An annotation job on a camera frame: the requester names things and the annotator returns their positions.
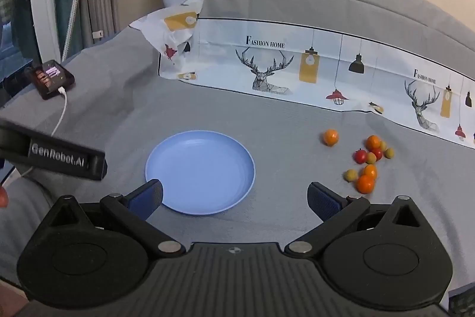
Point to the person's left hand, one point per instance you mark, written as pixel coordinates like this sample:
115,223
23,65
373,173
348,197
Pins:
3,197

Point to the white deer-printed cloth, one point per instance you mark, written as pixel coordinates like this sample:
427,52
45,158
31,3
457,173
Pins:
230,64

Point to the plastic-wrapped small orange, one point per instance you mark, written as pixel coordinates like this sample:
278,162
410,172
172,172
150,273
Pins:
330,137

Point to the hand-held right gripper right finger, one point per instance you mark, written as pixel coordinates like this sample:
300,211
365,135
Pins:
324,202

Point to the blue plate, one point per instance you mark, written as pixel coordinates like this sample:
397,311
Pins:
200,168

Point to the red cherry tomato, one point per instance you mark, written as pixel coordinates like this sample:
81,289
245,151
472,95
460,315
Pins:
360,156
377,154

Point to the black smartphone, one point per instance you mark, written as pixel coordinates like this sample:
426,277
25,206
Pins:
50,77

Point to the grey bed sheet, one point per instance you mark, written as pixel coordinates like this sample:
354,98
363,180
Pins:
259,120

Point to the white curtain clip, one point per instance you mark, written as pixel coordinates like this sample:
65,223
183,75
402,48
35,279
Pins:
97,34

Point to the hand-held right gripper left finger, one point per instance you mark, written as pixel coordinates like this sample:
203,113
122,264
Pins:
146,200

